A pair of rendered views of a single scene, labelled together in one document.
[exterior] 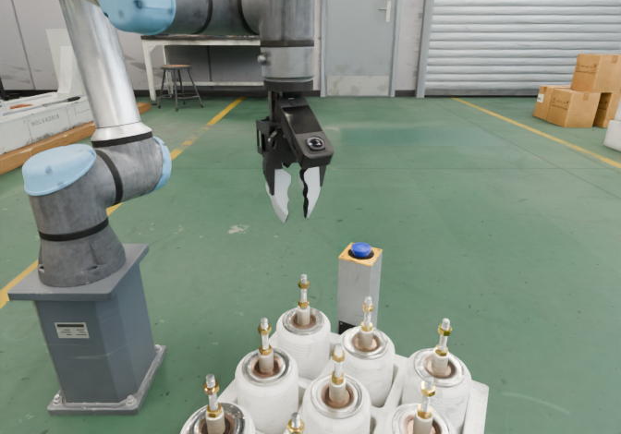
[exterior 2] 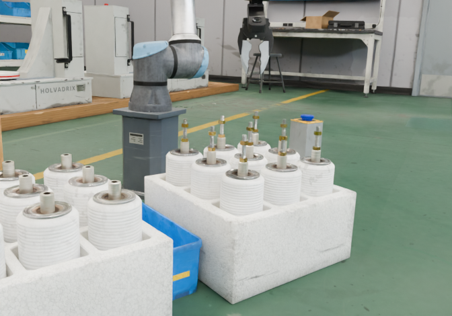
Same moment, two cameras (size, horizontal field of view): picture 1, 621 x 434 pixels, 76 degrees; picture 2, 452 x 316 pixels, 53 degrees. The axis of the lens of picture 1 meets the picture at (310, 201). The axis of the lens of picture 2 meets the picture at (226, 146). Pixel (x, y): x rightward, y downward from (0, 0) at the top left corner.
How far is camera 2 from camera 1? 0.80 m
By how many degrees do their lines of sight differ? 26
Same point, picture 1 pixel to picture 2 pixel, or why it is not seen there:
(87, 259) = (151, 99)
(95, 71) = (177, 3)
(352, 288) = (296, 142)
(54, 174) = (146, 48)
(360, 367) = (272, 157)
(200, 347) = not seen: hidden behind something
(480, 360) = (403, 234)
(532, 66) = not seen: outside the picture
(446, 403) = (309, 173)
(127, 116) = (188, 29)
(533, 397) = (428, 253)
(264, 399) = not seen: hidden behind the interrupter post
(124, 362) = (157, 167)
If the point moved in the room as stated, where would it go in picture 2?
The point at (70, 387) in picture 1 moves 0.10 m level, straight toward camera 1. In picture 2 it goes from (128, 177) to (128, 186)
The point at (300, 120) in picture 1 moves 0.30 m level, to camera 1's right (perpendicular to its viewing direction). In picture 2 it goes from (255, 11) to (372, 12)
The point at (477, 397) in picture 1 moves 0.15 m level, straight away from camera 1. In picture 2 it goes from (343, 192) to (381, 183)
